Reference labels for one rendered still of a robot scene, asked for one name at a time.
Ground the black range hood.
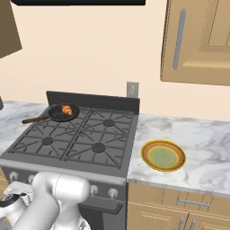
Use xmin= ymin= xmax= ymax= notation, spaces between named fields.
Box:
xmin=10 ymin=0 xmax=146 ymax=6

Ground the grey wall outlet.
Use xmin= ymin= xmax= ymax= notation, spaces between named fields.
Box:
xmin=126 ymin=81 xmax=140 ymax=99

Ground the light wood drawer front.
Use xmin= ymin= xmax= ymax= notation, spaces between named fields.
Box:
xmin=127 ymin=181 xmax=230 ymax=214

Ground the brown yellow green plate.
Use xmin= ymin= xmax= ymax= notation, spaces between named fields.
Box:
xmin=140 ymin=139 xmax=187 ymax=173

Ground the grey drawer handle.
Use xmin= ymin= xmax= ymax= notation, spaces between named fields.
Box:
xmin=178 ymin=197 xmax=211 ymax=208

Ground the black frying pan wooden handle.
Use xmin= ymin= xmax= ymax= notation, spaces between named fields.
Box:
xmin=22 ymin=103 xmax=81 ymax=125

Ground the light wood base cupboard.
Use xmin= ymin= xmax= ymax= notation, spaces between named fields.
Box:
xmin=0 ymin=167 xmax=9 ymax=199

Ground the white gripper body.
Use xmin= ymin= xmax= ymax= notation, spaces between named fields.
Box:
xmin=4 ymin=181 xmax=35 ymax=201

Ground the golden brown croissant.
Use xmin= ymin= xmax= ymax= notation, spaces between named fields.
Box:
xmin=61 ymin=104 xmax=74 ymax=116

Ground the light wood wall cupboard door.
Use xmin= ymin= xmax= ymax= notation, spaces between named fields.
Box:
xmin=160 ymin=0 xmax=230 ymax=87

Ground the light wood base cupboard door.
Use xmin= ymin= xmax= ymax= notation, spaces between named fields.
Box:
xmin=127 ymin=202 xmax=187 ymax=230
xmin=186 ymin=210 xmax=230 ymax=230

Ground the dark oven door handle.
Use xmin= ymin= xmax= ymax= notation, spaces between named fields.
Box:
xmin=78 ymin=202 xmax=124 ymax=216

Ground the brown wall cupboard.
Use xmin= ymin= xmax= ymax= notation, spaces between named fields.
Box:
xmin=0 ymin=0 xmax=23 ymax=59

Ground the dark grey stove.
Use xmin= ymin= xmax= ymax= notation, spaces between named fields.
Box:
xmin=0 ymin=90 xmax=141 ymax=230

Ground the grey wall cupboard handle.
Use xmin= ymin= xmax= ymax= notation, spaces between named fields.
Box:
xmin=172 ymin=7 xmax=187 ymax=70

